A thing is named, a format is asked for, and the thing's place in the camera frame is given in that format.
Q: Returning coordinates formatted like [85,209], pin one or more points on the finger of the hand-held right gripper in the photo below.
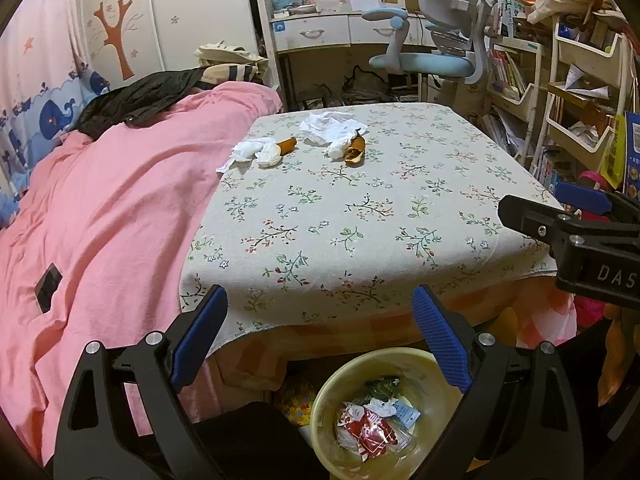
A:
[582,200]
[530,220]

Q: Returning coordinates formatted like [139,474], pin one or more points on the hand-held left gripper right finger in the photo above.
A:
[440,345]

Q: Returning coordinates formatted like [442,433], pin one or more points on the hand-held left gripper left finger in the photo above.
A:
[200,330]

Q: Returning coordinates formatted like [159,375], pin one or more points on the dark green wrapper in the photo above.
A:
[382,387]

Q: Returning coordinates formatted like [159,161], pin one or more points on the blue drink carton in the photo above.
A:
[407,414]

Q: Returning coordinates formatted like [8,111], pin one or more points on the small white tissue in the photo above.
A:
[380,407]

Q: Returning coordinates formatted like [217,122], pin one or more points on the clear plastic bag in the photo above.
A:
[400,437]

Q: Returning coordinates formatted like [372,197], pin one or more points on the pale yellow trash bin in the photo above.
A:
[345,380]

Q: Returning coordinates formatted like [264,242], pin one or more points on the red white snack wrapper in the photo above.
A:
[370,425]

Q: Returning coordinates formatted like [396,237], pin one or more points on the long white tissue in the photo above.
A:
[245,150]

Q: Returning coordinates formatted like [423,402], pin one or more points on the cream tissue ball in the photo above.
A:
[270,156]

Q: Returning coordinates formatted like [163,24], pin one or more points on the small orange peel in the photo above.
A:
[288,146]

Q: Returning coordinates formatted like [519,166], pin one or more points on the white tissue ball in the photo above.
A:
[337,148]

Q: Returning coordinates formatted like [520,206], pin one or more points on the large white tissue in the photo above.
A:
[330,127]

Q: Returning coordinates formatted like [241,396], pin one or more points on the yellow paper bag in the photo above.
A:
[614,155]

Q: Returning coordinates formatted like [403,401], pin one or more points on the blue paper bag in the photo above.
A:
[632,150]

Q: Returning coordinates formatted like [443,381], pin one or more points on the white book rack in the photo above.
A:
[520,105]

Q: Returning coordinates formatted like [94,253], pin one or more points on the yellow patterned mat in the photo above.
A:
[295,405]

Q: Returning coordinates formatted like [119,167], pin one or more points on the white tiered cart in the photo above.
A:
[575,60]

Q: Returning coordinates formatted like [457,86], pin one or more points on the pink duvet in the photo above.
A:
[100,210]

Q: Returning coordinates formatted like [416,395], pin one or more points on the black smartphone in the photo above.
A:
[49,287]

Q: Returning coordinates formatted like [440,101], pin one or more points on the floral tablecloth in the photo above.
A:
[375,185]

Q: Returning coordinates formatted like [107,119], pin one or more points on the blue grey desk chair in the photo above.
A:
[425,62]

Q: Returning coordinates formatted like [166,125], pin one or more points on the bag of newspapers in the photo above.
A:
[380,95]

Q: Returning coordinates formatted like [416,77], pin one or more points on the black jacket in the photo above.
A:
[140,95]

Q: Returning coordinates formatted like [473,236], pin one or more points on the striped beige pillow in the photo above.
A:
[230,71]

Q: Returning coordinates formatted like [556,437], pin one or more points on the beige tote bag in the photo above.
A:
[225,52]

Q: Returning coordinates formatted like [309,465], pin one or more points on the white desk with drawers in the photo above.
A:
[310,32]

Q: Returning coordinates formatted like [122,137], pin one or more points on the white wardrobe with tree sticker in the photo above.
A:
[200,10]

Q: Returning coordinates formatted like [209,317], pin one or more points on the blue tissue box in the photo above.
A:
[282,1]

